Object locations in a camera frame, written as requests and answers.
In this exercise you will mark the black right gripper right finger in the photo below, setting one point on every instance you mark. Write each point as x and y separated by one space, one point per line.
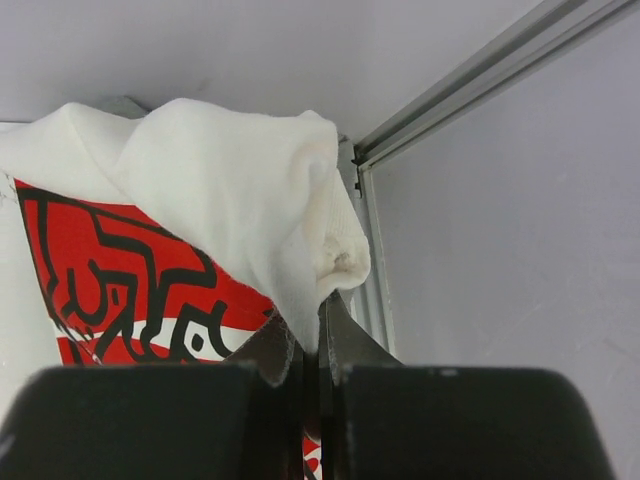
382 419

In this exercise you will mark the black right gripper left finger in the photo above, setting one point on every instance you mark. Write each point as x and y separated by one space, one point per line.
238 419

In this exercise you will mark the white red printed t shirt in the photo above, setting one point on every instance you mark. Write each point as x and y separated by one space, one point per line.
175 237

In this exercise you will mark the aluminium frame post right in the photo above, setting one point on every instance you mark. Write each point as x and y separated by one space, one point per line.
549 30

